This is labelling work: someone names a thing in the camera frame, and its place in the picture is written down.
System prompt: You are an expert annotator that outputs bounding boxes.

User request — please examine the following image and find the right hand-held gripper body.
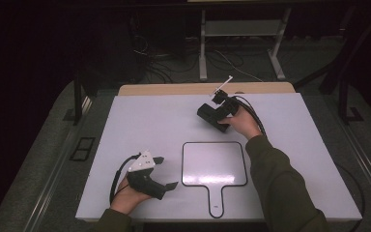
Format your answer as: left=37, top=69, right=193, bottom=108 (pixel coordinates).
left=210, top=75, right=241, bottom=121

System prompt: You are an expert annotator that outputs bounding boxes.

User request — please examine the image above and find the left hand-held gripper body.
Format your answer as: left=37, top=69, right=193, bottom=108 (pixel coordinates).
left=126, top=150, right=168, bottom=201

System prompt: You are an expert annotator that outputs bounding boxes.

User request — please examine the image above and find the white paddle-shaped whiteboard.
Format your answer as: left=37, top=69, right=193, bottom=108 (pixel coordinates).
left=181, top=140, right=248, bottom=219

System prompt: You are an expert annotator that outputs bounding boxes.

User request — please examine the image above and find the person's right hand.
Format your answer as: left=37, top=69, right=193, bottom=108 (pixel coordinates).
left=218, top=105, right=264, bottom=140

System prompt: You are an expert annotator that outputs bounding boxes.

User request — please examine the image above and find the person's left hand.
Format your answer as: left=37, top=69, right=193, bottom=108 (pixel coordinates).
left=110, top=177, right=153, bottom=216

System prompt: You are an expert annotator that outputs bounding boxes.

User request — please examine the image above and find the wooden table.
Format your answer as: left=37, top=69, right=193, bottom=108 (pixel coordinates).
left=118, top=81, right=296, bottom=97

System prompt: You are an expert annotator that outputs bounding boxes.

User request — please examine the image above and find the white metal stand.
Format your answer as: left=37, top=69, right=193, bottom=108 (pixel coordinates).
left=198, top=8, right=293, bottom=81

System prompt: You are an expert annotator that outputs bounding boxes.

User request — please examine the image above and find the black metal stand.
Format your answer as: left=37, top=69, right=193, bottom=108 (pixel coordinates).
left=337, top=78, right=365, bottom=125

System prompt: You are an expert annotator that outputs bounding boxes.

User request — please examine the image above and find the left hand-held gripper cable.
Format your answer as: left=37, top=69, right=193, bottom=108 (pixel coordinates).
left=109, top=154, right=142, bottom=205

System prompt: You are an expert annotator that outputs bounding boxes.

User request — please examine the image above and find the hand-held gripper cable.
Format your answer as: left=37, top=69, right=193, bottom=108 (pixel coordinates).
left=109, top=154, right=142, bottom=205
left=234, top=95, right=268, bottom=136

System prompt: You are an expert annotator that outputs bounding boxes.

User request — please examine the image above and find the right hand-held gripper cable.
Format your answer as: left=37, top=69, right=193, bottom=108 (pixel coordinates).
left=234, top=95, right=268, bottom=136

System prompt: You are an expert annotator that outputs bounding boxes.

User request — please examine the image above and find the white floor cable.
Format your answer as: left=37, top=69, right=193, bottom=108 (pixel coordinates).
left=212, top=47, right=265, bottom=83

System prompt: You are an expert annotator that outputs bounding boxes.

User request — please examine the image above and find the black floor outlet frame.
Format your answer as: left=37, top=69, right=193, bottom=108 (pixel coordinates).
left=70, top=136, right=97, bottom=162

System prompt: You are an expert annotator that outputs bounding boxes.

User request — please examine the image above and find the black floor cables bundle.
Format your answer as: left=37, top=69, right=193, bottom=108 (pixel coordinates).
left=131, top=32, right=201, bottom=85

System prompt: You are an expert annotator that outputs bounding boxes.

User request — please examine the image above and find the black floor cable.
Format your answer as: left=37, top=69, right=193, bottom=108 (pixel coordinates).
left=334, top=162, right=367, bottom=232

